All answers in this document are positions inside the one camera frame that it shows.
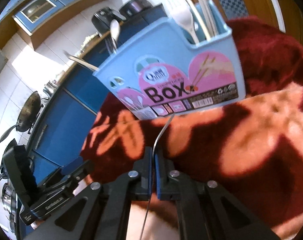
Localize large steel fork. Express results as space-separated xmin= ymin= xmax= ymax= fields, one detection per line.
xmin=104 ymin=37 xmax=117 ymax=55

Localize pink plastic fork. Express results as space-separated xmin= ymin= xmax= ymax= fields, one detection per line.
xmin=173 ymin=10 xmax=199 ymax=44

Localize dark rice cooker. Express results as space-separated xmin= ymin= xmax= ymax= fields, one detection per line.
xmin=119 ymin=0 xmax=153 ymax=19

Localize beige plastic spoon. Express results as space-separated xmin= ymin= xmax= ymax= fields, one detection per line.
xmin=110 ymin=19 xmax=120 ymax=53

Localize small steel fork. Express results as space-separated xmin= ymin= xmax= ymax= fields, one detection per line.
xmin=139 ymin=114 xmax=175 ymax=240

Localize black wok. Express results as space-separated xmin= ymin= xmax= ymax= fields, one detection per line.
xmin=0 ymin=91 xmax=42 ymax=143

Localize bowl of popcorn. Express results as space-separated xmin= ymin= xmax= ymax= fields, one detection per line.
xmin=80 ymin=32 xmax=99 ymax=51

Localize blue base cabinets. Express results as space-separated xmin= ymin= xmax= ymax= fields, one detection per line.
xmin=16 ymin=3 xmax=171 ymax=235

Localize blue wall cabinet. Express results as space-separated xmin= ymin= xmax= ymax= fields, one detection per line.
xmin=0 ymin=0 xmax=105 ymax=49

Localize blue plastic utensil box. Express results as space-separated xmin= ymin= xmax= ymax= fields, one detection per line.
xmin=94 ymin=1 xmax=246 ymax=120

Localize red floral fleece blanket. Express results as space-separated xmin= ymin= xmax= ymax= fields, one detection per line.
xmin=80 ymin=16 xmax=303 ymax=239

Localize black air fryer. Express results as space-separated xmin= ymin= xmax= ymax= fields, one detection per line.
xmin=91 ymin=7 xmax=126 ymax=37

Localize steel kettle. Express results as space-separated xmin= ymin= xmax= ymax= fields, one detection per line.
xmin=43 ymin=81 xmax=58 ymax=98

